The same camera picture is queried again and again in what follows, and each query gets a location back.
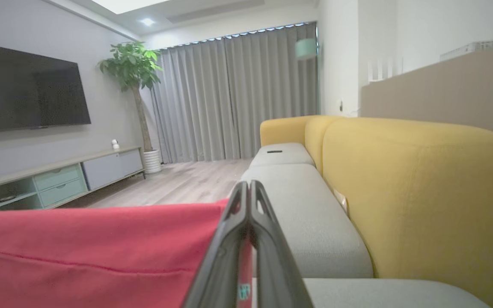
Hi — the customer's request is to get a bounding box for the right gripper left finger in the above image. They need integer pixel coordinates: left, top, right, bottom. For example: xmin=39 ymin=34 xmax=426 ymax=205
xmin=182 ymin=181 xmax=251 ymax=308

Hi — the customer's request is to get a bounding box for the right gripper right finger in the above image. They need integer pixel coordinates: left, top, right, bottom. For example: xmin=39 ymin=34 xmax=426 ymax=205
xmin=250 ymin=180 xmax=315 ymax=308

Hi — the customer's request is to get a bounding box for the red and white shirt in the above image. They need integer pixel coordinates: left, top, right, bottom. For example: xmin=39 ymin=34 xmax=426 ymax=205
xmin=0 ymin=199 xmax=255 ymax=308

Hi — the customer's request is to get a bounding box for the long grey sofa seat cushion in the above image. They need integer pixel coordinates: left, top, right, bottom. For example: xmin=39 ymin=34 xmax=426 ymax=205
xmin=240 ymin=164 xmax=374 ymax=278

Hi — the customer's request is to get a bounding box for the small beige object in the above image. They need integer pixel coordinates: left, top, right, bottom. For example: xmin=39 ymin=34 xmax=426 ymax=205
xmin=333 ymin=188 xmax=350 ymax=214

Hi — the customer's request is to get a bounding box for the short grey sofa seat cushion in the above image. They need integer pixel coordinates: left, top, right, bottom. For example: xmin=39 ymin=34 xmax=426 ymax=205
xmin=249 ymin=142 xmax=315 ymax=168

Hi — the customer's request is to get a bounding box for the white ribbed plant pot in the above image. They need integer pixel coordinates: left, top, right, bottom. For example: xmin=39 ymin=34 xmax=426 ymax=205
xmin=143 ymin=149 xmax=162 ymax=174

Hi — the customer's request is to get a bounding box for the narrow yellow sofa backrest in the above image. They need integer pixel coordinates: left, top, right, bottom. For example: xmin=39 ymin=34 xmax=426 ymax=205
xmin=304 ymin=115 xmax=345 ymax=176

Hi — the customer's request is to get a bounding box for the yellow sofa end backrest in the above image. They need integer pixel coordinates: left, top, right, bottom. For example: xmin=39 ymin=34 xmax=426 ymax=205
xmin=259 ymin=115 xmax=315 ymax=148

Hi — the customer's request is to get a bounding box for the grey TV cabinet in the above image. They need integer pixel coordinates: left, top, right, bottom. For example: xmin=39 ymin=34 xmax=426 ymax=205
xmin=0 ymin=146 xmax=146 ymax=211

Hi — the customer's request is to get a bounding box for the grey curtain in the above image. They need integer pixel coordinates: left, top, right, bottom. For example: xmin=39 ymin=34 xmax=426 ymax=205
xmin=150 ymin=22 xmax=319 ymax=164

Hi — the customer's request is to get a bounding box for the large yellow sofa backrest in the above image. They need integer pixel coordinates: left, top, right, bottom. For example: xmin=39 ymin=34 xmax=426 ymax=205
xmin=322 ymin=118 xmax=493 ymax=306

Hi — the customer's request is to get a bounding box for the green indoor tree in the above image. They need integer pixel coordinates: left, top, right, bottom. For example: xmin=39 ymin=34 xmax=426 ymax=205
xmin=98 ymin=41 xmax=163 ymax=152

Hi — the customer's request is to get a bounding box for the teal lamp shade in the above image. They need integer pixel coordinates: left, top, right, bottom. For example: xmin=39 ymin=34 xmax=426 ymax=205
xmin=295 ymin=38 xmax=318 ymax=60

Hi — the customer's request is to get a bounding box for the white slatted rack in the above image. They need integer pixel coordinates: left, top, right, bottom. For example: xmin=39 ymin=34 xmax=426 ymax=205
xmin=368 ymin=58 xmax=403 ymax=82

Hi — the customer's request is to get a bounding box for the beige partition panel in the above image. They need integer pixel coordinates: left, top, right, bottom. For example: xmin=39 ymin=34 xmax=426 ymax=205
xmin=361 ymin=38 xmax=493 ymax=144

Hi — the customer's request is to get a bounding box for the ceiling light panel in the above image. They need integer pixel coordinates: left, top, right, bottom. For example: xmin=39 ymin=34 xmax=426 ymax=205
xmin=90 ymin=0 xmax=172 ymax=15

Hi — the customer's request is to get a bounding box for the white plastic basket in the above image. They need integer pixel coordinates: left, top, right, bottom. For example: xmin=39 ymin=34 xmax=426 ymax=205
xmin=439 ymin=39 xmax=493 ymax=61

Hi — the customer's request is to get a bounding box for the black wall television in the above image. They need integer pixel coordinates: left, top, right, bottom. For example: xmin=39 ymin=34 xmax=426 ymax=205
xmin=0 ymin=41 xmax=92 ymax=134

